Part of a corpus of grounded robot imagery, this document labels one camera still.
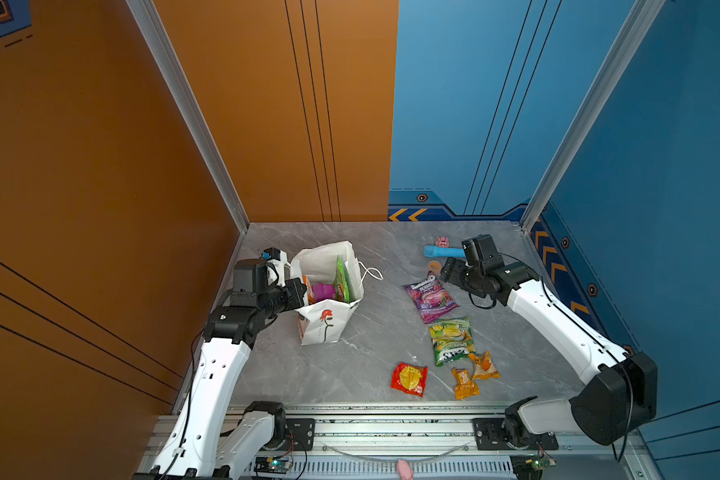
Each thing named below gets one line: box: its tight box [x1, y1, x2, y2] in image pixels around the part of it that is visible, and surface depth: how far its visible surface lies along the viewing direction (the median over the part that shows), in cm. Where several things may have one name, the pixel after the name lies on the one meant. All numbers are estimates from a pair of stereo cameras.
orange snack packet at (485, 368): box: [468, 350, 501, 380], surface depth 84 cm
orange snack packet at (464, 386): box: [452, 368, 480, 401], surface depth 82 cm
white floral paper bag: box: [290, 241, 364, 346], surface depth 79 cm
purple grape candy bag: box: [312, 282, 336, 303], surface depth 86 cm
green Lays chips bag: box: [334, 255, 350, 303], surface depth 79 cm
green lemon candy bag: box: [429, 316, 476, 367], surface depth 89 cm
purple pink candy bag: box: [402, 271, 460, 324], surface depth 97 cm
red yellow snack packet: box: [390, 362, 428, 397], surface depth 82 cm
